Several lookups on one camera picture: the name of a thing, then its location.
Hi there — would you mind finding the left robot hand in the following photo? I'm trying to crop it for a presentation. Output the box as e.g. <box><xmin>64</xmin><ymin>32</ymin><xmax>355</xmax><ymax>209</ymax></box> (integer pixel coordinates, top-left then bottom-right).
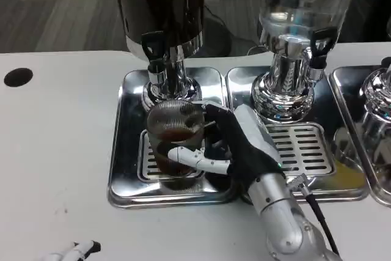
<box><xmin>39</xmin><ymin>233</ymin><xmax>101</xmax><ymax>261</ymax></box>

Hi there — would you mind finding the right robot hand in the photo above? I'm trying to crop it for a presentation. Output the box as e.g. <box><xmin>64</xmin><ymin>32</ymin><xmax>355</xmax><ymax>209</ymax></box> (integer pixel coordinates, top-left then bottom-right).
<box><xmin>167</xmin><ymin>99</ymin><xmax>288</xmax><ymax>204</ymax></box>

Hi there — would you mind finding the clear ribbed glass cup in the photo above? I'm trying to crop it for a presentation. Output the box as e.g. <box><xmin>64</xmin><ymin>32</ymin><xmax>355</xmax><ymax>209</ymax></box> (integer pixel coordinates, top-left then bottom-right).
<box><xmin>146</xmin><ymin>99</ymin><xmax>206</xmax><ymax>190</ymax></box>

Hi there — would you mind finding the steel slotted drip grid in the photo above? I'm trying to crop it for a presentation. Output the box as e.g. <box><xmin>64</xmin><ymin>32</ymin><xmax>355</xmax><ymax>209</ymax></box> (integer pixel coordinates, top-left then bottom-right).
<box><xmin>265</xmin><ymin>122</ymin><xmax>337</xmax><ymax>179</ymax></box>
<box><xmin>139</xmin><ymin>128</ymin><xmax>206</xmax><ymax>182</ymax></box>

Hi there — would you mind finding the clear drink dispenser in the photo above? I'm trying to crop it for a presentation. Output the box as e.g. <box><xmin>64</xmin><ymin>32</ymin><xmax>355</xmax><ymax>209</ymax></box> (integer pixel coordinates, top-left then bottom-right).
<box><xmin>250</xmin><ymin>0</ymin><xmax>363</xmax><ymax>124</ymax></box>

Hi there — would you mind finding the steel drip tray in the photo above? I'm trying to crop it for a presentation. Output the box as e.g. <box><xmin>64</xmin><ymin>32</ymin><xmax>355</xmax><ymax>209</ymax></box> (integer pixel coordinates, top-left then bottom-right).
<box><xmin>329</xmin><ymin>65</ymin><xmax>391</xmax><ymax>207</ymax></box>
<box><xmin>107</xmin><ymin>68</ymin><xmax>245</xmax><ymax>210</ymax></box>
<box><xmin>225</xmin><ymin>67</ymin><xmax>370</xmax><ymax>202</ymax></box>

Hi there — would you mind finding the black tap of clear dispenser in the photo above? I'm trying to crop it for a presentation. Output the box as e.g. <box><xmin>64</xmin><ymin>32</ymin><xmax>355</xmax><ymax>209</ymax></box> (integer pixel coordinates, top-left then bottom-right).
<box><xmin>308</xmin><ymin>28</ymin><xmax>338</xmax><ymax>80</ymax></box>

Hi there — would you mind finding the black tap of dark dispenser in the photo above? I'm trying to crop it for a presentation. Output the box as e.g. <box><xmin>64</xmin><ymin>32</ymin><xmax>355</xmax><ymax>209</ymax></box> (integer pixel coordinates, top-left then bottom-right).
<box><xmin>141</xmin><ymin>31</ymin><xmax>167</xmax><ymax>86</ymax></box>

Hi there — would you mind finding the chrome dispenser base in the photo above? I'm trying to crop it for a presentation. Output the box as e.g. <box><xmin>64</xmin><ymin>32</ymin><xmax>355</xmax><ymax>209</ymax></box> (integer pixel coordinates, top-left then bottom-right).
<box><xmin>359</xmin><ymin>56</ymin><xmax>391</xmax><ymax>127</ymax></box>

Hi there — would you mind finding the dark drink dispenser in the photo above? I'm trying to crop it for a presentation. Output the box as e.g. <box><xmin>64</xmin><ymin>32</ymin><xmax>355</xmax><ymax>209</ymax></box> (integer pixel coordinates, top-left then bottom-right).
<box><xmin>113</xmin><ymin>0</ymin><xmax>206</xmax><ymax>118</ymax></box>

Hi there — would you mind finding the black round counter hole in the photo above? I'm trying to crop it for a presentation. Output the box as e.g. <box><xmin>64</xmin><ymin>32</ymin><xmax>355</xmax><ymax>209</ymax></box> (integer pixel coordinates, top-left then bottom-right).
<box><xmin>3</xmin><ymin>67</ymin><xmax>34</xmax><ymax>87</ymax></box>

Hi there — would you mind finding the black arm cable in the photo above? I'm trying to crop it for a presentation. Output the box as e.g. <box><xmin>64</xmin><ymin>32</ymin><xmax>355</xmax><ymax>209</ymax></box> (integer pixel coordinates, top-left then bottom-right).
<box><xmin>287</xmin><ymin>174</ymin><xmax>342</xmax><ymax>255</ymax></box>

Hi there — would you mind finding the black floor cable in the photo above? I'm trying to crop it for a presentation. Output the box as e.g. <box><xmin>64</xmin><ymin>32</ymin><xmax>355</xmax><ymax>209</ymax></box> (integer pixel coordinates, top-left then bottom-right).
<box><xmin>203</xmin><ymin>4</ymin><xmax>260</xmax><ymax>42</ymax></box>

